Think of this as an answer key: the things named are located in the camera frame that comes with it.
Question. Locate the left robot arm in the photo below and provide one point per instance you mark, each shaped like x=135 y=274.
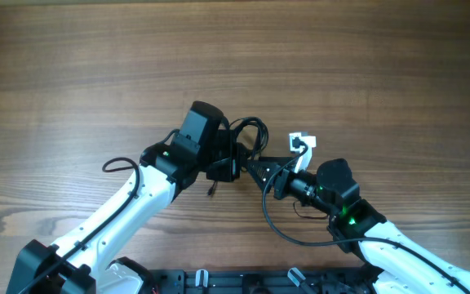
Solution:
x=82 y=261

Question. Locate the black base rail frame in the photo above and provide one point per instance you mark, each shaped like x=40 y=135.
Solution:
x=326 y=281

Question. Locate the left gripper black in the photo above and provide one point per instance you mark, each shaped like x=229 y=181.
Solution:
x=231 y=170

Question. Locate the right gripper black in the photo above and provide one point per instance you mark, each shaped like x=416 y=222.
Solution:
x=273 y=165

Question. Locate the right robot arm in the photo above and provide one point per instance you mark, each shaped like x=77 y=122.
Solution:
x=394 y=263

